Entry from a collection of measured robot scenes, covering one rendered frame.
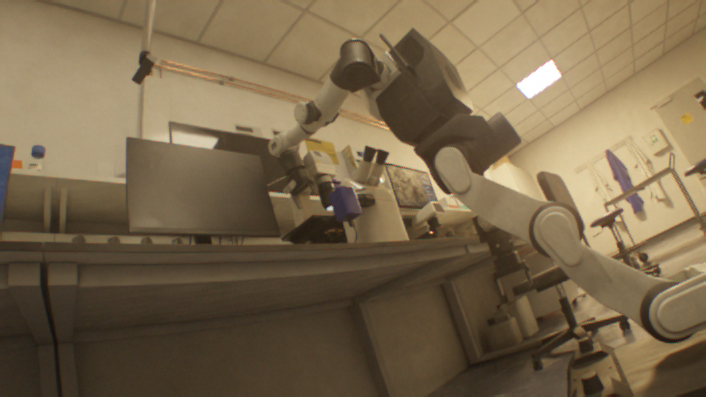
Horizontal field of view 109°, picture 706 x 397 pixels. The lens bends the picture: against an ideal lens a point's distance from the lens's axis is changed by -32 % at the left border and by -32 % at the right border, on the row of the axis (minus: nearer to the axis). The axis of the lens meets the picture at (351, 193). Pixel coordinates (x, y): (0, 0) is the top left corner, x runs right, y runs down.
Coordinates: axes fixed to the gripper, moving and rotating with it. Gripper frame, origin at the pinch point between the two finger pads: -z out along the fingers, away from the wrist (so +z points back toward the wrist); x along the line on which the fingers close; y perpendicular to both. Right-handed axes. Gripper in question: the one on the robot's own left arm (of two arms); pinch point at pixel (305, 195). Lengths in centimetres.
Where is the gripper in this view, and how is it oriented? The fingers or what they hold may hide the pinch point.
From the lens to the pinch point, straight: 139.5
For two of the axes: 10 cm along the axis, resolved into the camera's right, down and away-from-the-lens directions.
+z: -4.4, -8.7, 2.2
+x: -6.5, 4.8, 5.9
